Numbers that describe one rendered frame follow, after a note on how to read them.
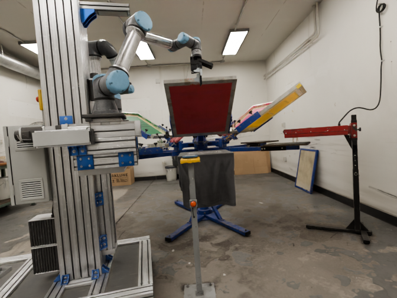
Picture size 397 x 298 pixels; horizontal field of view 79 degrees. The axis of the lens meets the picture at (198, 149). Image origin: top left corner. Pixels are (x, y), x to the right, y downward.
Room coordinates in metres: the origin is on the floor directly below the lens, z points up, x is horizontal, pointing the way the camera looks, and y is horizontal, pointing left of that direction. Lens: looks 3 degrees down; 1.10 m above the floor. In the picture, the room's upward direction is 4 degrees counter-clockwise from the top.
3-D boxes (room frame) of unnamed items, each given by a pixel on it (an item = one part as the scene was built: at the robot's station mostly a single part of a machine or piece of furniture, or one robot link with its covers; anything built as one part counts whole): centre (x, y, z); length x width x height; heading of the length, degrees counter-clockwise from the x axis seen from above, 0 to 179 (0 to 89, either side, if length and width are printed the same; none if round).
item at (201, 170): (1.91, -0.05, 0.74); 0.45 x 0.03 x 0.43; 91
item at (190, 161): (1.63, 0.06, 0.48); 0.22 x 0.22 x 0.96; 1
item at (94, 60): (1.98, 0.78, 1.63); 0.15 x 0.12 x 0.55; 78
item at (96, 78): (1.46, 0.54, 1.42); 0.13 x 0.12 x 0.14; 46
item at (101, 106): (1.47, 0.54, 1.31); 0.15 x 0.15 x 0.10
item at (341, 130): (2.57, -1.27, 1.06); 0.61 x 0.46 x 0.12; 61
